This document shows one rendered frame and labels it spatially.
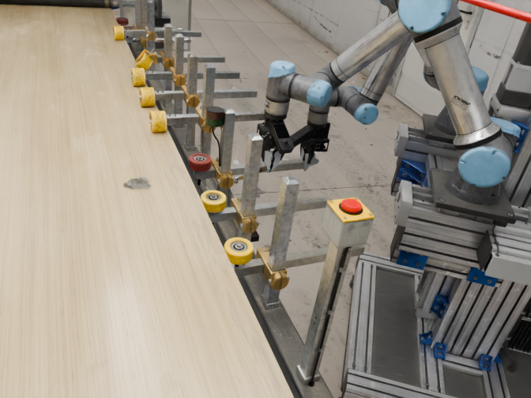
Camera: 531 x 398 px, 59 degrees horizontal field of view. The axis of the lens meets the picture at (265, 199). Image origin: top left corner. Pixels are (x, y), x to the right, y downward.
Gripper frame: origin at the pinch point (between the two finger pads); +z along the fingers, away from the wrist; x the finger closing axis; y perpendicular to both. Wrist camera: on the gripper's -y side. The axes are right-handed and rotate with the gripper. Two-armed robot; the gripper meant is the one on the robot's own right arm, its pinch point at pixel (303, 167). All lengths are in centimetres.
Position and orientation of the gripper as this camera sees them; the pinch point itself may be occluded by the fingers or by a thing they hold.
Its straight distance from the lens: 186.6
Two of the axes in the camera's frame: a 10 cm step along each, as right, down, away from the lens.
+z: -1.2, 8.3, 5.4
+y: 9.3, -1.1, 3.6
